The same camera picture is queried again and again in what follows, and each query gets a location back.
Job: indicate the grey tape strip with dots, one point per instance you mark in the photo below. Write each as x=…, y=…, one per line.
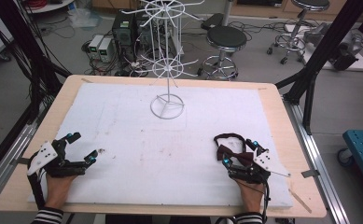
x=309, y=173
x=20, y=161

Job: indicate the clear plastic bag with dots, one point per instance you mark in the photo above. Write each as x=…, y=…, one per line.
x=84, y=17

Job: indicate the white foam mat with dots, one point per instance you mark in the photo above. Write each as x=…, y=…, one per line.
x=157, y=149

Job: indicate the dark red bow tie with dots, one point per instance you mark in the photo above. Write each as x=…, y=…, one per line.
x=235, y=155

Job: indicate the white platform with grey device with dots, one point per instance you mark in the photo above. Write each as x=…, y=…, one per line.
x=337, y=49

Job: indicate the chrome stool with castors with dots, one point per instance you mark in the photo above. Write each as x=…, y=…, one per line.
x=297, y=34

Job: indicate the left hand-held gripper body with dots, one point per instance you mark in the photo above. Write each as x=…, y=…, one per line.
x=42, y=157

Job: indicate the aluminium rail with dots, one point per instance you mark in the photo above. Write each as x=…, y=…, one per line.
x=316, y=161
x=6, y=158

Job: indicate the black computer tower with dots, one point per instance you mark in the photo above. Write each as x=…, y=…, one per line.
x=124, y=34

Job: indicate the grey power supply unit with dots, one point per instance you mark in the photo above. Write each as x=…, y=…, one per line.
x=95, y=45
x=105, y=48

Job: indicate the person's right hand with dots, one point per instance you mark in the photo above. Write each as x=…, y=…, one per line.
x=251, y=194

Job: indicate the black metal frame stand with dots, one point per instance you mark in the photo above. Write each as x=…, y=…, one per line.
x=322, y=56
x=23, y=53

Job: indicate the person's left hand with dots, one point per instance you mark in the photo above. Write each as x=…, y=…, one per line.
x=58, y=189

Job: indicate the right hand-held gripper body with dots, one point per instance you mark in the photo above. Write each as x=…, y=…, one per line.
x=268, y=161

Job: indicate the white round table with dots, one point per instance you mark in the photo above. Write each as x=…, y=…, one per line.
x=50, y=5

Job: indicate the black round stool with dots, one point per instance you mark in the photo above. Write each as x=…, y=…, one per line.
x=226, y=39

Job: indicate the thin wooden stick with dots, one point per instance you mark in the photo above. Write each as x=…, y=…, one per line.
x=300, y=200

